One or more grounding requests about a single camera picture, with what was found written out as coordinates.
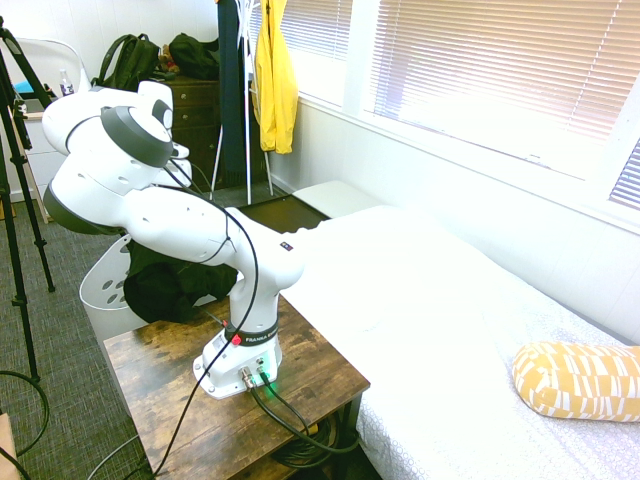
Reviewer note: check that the white bed duvet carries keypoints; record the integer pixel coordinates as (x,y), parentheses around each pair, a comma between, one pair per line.
(425,325)

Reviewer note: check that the dark blue hanging garment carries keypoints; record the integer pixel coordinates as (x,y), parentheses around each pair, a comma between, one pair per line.
(232,100)

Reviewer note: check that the white coat rack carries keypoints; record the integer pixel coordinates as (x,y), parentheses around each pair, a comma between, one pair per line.
(248,150)

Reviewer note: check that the yellow white patterned pillow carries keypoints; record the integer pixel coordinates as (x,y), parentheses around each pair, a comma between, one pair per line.
(575,382)

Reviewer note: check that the clear plastic bottle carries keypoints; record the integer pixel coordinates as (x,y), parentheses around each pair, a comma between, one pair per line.
(66,84)

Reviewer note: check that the black duffel bag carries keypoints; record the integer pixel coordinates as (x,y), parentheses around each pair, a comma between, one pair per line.
(195,55)

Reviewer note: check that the wide white window blind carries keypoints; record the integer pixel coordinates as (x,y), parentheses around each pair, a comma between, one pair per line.
(500,65)

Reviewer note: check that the white perforated laundry basket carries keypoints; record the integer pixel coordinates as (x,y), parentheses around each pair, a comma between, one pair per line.
(100,290)

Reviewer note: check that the white plastic chair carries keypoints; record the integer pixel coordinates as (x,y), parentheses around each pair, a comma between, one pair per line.
(50,55)

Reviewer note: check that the rustic wooden table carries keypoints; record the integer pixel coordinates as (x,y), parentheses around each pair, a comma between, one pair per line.
(175,430)

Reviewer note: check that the black green backpack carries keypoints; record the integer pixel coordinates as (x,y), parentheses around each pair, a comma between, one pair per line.
(130,60)

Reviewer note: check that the cream bench cushion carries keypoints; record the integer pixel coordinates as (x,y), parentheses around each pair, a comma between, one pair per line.
(335,197)

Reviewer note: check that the black tripod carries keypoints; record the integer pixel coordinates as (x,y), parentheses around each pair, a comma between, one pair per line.
(21,120)

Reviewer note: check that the brown stuffed toy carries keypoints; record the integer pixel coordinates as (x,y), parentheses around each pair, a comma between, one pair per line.
(167,60)

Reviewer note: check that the narrow white window blind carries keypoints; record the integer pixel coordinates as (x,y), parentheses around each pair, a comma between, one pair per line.
(320,25)
(627,175)

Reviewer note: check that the black clothes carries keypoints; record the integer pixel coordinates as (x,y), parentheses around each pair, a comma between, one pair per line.
(160,295)

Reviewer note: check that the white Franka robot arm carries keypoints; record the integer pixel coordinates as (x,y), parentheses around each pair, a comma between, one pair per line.
(165,225)

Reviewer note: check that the yellow jacket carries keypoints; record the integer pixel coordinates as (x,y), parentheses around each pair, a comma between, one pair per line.
(275,90)

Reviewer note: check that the dark wooden dresser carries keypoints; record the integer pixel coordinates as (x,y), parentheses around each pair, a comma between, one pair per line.
(195,110)

